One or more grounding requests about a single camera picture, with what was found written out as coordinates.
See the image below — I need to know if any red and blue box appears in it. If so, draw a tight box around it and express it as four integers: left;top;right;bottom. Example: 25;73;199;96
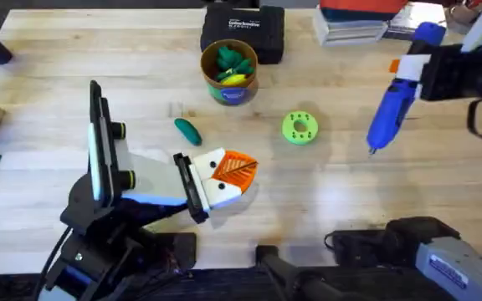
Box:
319;0;410;23

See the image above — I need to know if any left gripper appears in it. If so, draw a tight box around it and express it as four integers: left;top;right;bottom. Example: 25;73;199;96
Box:
113;139;259;225

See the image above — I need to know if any green toy cucumber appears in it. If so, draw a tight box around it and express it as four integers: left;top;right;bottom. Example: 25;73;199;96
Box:
173;117;203;147

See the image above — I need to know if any left wrist upright black plate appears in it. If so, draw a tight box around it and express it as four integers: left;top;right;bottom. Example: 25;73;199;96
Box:
88;79;115;209

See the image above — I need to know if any blue electric screwdriver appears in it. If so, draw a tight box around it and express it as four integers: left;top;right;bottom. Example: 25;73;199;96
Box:
366;22;448;156

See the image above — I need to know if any brown tub with toys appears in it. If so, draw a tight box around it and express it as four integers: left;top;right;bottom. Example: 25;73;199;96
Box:
199;38;260;107

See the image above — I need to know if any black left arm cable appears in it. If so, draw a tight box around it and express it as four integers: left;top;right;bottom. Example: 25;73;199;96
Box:
34;225;74;301

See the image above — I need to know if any green disc with holes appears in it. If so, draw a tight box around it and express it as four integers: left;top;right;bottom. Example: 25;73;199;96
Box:
281;110;320;146

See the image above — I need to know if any silver flat package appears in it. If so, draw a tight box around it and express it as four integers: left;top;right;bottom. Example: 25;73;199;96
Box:
382;3;448;42

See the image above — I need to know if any black tool case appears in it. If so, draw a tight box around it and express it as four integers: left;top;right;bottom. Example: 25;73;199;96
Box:
199;2;286;65

